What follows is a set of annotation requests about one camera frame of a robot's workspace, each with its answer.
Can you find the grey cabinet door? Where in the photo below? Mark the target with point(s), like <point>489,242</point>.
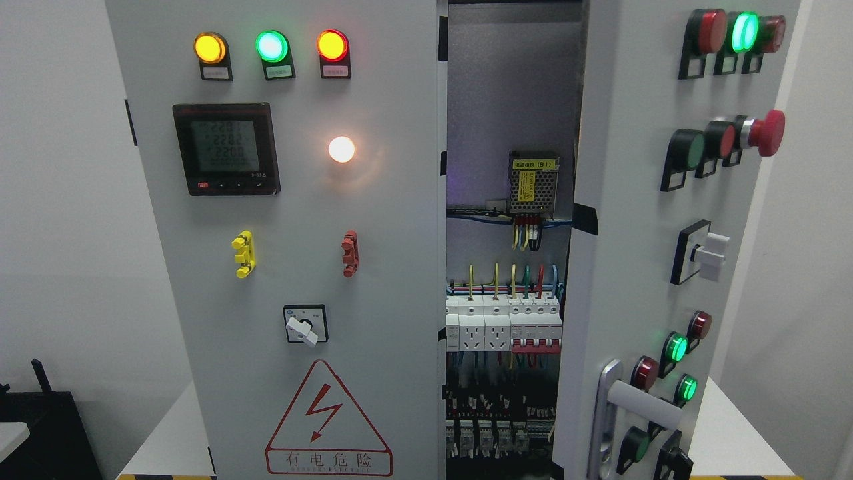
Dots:
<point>383,322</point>
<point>663,82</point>

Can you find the red terminal connector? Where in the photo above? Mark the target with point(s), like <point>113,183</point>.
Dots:
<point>350,257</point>

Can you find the metal mesh power supply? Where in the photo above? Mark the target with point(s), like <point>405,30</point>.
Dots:
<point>533,177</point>

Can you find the white glowing indicator light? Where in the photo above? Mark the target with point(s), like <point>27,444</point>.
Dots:
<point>341,149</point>

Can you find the white socket breaker row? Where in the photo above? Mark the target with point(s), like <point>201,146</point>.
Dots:
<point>522,324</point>

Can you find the yellow terminal connector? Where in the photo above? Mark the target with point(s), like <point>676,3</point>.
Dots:
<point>244,253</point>

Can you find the red indicator light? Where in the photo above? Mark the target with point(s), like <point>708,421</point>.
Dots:
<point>333,49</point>

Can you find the red electric warning sticker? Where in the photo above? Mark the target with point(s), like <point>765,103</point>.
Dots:
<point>324,432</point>

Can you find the black digital power meter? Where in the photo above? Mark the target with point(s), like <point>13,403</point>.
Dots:
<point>227,149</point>

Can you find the green indicator light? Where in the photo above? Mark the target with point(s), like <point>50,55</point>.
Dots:
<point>275,55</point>

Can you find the yellow indicator light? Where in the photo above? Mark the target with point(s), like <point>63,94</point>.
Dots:
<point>212,51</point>

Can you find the red emergency stop button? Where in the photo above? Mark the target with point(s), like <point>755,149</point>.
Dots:
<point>765,134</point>

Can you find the black equipment at left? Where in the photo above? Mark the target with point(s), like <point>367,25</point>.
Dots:
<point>57,446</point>

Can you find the silver door handle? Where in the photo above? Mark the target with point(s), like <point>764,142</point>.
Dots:
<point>613,393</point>

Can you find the white selector switch right door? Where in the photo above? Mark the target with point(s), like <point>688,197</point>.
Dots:
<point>699,251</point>

